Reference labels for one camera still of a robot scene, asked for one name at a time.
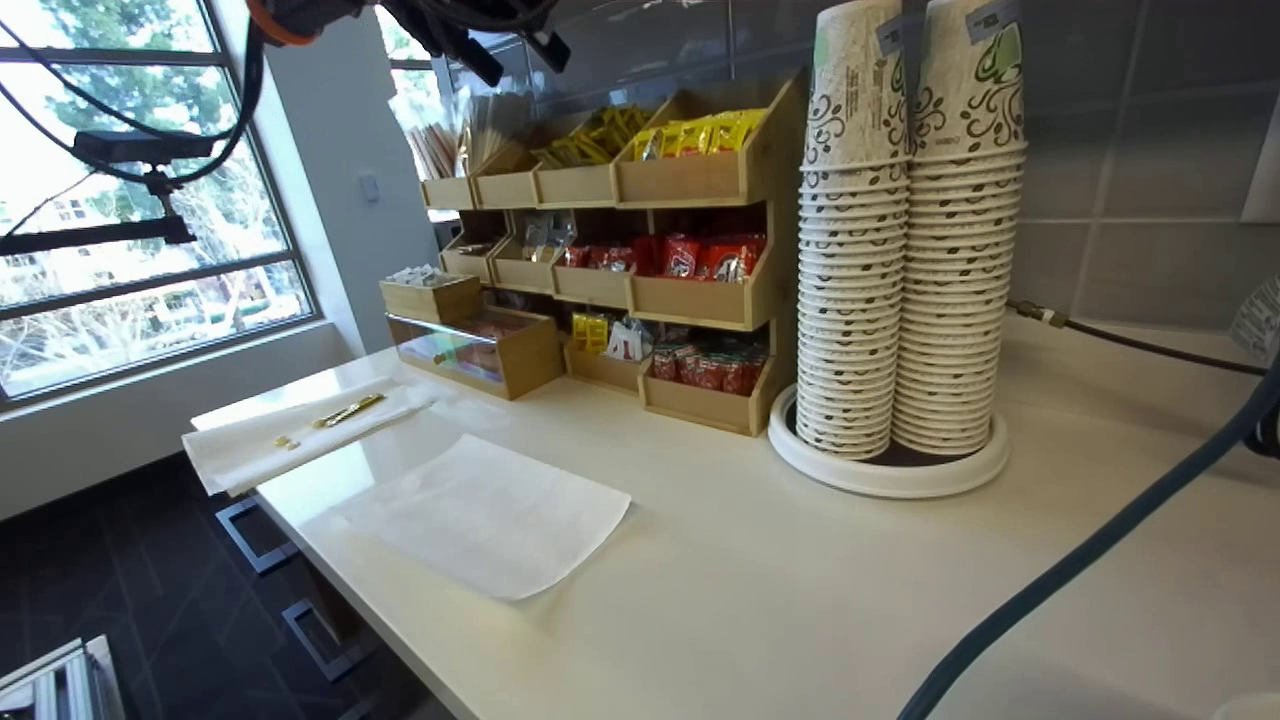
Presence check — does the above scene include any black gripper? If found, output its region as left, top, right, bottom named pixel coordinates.
left=375, top=0, right=577, bottom=87

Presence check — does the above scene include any wooden tiered organizer rack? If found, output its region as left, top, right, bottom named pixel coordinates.
left=417, top=75, right=808, bottom=442

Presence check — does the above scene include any silver sachet pile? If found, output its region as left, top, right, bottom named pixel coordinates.
left=390, top=260, right=456, bottom=288

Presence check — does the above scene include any yellow and white sachet pile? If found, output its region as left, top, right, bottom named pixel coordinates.
left=567, top=307, right=661, bottom=367

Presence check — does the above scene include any dark red sachet pile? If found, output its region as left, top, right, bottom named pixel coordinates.
left=647, top=342, right=771, bottom=400

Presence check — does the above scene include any clear plastic bag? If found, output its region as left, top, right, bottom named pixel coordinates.
left=404, top=57, right=533, bottom=184

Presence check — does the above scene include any narrow glass window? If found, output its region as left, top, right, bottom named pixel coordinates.
left=375, top=0, right=463, bottom=184

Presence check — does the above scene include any white wrapped straws bundle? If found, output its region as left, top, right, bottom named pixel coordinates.
left=414, top=122, right=463, bottom=184

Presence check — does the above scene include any grey packet pile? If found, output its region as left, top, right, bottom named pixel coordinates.
left=518, top=211, right=581, bottom=264

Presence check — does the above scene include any small open wooden box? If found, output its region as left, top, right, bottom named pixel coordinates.
left=375, top=260, right=488, bottom=333

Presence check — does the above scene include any small yellow packet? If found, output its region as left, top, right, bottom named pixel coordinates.
left=310, top=387, right=391, bottom=434

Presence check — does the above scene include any printed paper cup stack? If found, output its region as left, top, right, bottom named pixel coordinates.
left=794, top=0, right=921, bottom=466
left=889, top=0, right=1031, bottom=466

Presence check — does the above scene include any large glass window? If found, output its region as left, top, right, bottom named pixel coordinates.
left=0, top=0, right=323, bottom=412

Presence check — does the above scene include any flat white paper napkin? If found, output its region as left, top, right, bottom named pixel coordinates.
left=347, top=434, right=641, bottom=610

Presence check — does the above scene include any white round cup tray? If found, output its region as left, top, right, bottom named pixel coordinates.
left=765, top=380, right=1012, bottom=506

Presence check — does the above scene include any orange strap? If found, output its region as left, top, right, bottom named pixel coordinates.
left=243, top=0, right=343, bottom=48

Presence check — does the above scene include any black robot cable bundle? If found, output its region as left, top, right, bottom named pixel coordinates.
left=0, top=13, right=272, bottom=191

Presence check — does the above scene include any black camera on mount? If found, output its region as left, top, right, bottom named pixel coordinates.
left=0, top=125, right=228, bottom=260

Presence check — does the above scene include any silver cabinet handle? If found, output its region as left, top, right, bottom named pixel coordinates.
left=278, top=597, right=381, bottom=687
left=214, top=494, right=322, bottom=582

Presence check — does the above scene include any thin black cable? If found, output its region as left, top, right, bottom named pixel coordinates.
left=1009, top=301, right=1271, bottom=380

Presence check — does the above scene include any thick dark cable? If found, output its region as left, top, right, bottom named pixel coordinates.
left=895, top=376, right=1280, bottom=720

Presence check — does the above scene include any white metal frame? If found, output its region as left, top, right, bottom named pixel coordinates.
left=0, top=633, right=132, bottom=720

